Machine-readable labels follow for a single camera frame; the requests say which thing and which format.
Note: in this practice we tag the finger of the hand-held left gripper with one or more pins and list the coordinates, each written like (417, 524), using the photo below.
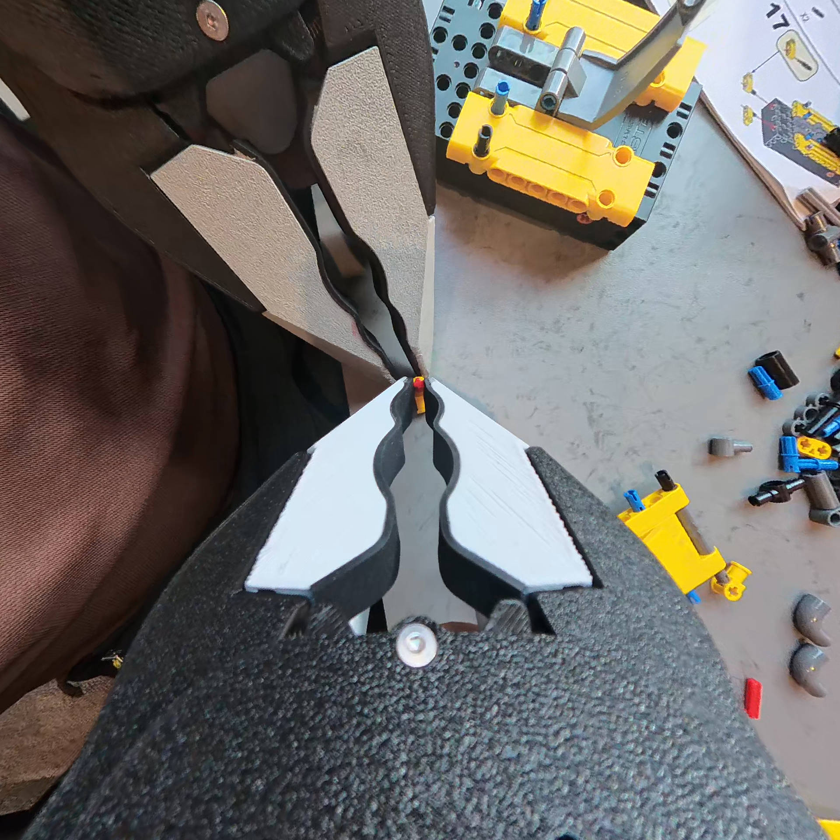
(263, 230)
(374, 171)

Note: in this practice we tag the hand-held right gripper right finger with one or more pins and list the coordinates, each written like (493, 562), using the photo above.
(512, 519)

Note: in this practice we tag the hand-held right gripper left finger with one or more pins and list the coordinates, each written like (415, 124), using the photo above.
(322, 525)

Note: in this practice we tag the small yellow connector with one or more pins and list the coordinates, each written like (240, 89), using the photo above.
(419, 397)

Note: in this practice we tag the yellow curved brick assembly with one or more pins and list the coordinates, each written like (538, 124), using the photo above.
(670, 525)

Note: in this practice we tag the yellow and black brick assembly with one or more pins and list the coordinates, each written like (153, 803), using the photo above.
(551, 158)

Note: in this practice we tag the pile of small brick parts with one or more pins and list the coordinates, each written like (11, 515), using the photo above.
(814, 453)

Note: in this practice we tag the small grey curved piece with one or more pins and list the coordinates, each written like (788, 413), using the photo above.
(807, 670)
(811, 617)

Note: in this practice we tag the grey desk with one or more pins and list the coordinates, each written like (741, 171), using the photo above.
(565, 341)

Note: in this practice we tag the small grey pin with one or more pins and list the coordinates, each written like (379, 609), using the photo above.
(730, 448)

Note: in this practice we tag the person in brown shirt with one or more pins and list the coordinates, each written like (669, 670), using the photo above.
(92, 394)

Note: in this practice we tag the black and blue pin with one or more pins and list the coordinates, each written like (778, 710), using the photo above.
(772, 372)

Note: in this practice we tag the instruction booklet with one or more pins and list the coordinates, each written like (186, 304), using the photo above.
(775, 79)

